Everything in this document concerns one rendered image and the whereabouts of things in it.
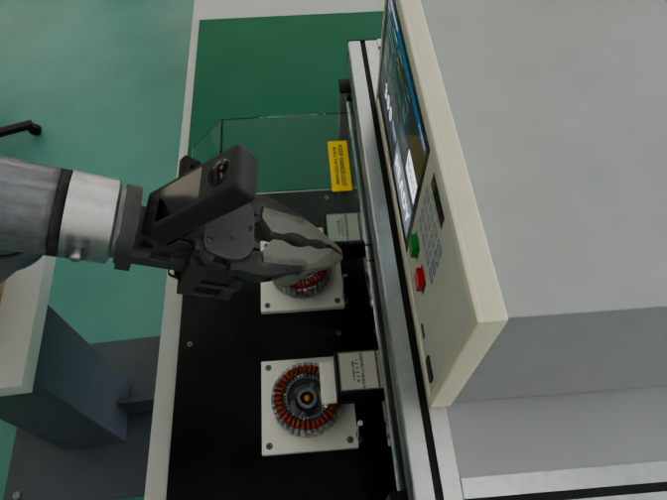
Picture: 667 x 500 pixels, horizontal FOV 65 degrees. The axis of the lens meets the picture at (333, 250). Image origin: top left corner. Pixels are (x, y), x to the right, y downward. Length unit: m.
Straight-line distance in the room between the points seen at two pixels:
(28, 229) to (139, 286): 1.51
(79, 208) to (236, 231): 0.13
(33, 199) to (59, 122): 2.15
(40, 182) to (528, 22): 0.46
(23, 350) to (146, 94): 1.70
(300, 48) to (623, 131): 1.08
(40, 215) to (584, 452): 0.52
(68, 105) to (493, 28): 2.28
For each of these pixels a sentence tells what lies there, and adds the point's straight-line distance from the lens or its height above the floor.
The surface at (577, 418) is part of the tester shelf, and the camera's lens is 0.59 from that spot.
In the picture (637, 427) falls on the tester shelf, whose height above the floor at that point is 1.11.
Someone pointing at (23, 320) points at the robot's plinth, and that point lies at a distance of 1.13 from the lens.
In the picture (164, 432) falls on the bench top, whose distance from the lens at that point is 0.95.
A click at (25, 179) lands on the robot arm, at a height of 1.32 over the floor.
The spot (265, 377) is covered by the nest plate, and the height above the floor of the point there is 0.78.
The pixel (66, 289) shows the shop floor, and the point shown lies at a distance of 2.07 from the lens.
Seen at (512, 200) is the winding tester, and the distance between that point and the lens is 0.42.
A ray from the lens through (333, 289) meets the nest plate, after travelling 0.96.
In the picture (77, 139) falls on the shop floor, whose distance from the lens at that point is 2.51.
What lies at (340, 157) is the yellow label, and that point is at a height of 1.07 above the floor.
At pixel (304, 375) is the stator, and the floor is 0.82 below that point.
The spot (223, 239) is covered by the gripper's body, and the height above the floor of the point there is 1.24.
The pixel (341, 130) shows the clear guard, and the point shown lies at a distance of 0.80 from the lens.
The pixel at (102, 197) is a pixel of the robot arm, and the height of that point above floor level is 1.30.
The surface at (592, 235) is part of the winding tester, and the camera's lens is 0.43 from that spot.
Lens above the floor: 1.64
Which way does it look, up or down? 58 degrees down
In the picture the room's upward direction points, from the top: straight up
